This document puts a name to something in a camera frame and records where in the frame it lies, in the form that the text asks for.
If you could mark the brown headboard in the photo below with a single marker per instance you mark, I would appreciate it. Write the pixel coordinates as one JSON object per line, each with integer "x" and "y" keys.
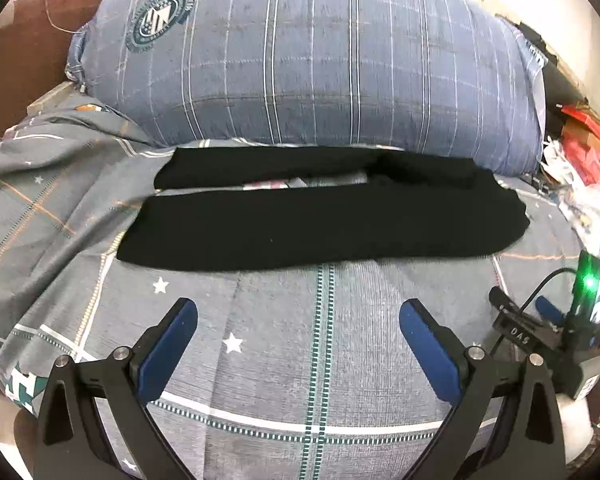
{"x": 25, "y": 60}

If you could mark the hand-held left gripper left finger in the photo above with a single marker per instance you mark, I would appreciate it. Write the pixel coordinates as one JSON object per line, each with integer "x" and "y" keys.
{"x": 172, "y": 345}

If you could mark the blue plaid pillow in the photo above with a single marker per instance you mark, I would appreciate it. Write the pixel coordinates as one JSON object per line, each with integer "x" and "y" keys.
{"x": 305, "y": 60}

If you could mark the black pants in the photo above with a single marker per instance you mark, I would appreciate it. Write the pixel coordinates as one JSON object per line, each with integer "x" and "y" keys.
{"x": 305, "y": 225}

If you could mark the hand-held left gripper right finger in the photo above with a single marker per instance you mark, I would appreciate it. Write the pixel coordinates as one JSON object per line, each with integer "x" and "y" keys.
{"x": 427, "y": 347}

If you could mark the grey star-print bed sheet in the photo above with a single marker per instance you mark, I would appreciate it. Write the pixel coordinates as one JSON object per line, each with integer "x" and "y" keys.
{"x": 280, "y": 340}

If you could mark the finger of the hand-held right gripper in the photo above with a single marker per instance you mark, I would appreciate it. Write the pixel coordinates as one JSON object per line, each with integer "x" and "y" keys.
{"x": 550, "y": 310}
{"x": 517, "y": 332}

